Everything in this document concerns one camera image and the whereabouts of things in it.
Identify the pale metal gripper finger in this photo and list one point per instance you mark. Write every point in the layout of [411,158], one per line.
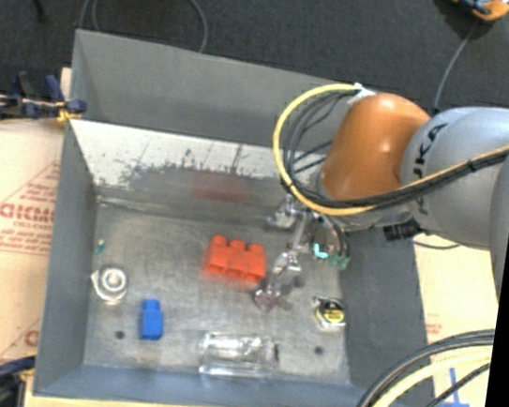
[291,267]
[275,278]

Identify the orange toy brick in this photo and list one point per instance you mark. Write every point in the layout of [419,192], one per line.
[235,261]

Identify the yellow and black tape measure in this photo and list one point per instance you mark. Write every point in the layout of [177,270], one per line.
[330,313]

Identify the small blue block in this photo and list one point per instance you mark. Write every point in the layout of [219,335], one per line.
[151,321]

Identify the grey metal bin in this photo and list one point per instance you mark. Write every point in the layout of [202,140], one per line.
[181,92]

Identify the clear round glass lid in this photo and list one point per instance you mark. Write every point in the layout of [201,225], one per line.
[110,282]

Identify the small green piece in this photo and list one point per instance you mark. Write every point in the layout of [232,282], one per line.
[99,247]

